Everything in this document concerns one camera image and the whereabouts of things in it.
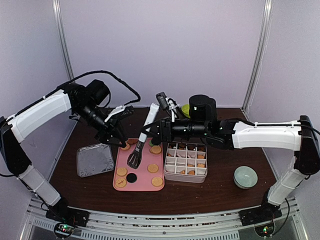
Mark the right aluminium corner post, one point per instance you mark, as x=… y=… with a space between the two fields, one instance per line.
x=261 y=48

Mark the left aluminium corner post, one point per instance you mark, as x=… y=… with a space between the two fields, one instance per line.
x=57 y=11

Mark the round dotted biscuit near left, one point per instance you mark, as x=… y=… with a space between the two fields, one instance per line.
x=121 y=171

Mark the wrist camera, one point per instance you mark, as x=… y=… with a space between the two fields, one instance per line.
x=168 y=105
x=120 y=112

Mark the pink plastic tray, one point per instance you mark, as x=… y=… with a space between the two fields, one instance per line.
x=144 y=178

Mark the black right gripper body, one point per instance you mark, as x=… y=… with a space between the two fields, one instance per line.
x=167 y=136

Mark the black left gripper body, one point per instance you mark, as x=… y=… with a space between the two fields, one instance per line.
x=104 y=130

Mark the dotted biscuit with red mark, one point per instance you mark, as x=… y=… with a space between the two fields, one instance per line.
x=120 y=182

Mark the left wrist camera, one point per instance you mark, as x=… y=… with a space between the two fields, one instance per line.
x=120 y=112

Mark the brown flower cookie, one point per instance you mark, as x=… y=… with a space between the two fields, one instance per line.
x=132 y=141

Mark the aluminium corner post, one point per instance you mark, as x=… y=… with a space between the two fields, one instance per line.
x=57 y=11
x=261 y=48

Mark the round dotted biscuit centre right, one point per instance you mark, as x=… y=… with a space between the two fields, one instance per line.
x=153 y=168

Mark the clear plastic box lid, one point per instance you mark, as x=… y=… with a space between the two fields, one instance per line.
x=94 y=159

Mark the round dotted biscuit far left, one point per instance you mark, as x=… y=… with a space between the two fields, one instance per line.
x=156 y=149

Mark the pale celadon ceramic bowl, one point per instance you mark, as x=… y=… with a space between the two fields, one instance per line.
x=245 y=177

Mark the round dotted biscuit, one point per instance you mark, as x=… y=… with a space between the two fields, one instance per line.
x=156 y=149
x=157 y=181
x=121 y=171
x=153 y=168

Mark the black sandwich cookie middle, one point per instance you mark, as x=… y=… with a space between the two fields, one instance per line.
x=131 y=178

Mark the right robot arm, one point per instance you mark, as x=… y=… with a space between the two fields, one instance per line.
x=235 y=133

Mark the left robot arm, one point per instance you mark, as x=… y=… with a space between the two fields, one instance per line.
x=26 y=127

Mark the round dotted biscuit far corner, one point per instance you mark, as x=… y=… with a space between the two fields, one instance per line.
x=126 y=148

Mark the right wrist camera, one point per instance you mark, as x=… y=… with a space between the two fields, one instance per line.
x=168 y=105

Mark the lilac divided storage box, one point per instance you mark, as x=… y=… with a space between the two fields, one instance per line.
x=186 y=162

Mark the green plastic bowl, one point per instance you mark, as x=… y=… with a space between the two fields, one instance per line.
x=185 y=110

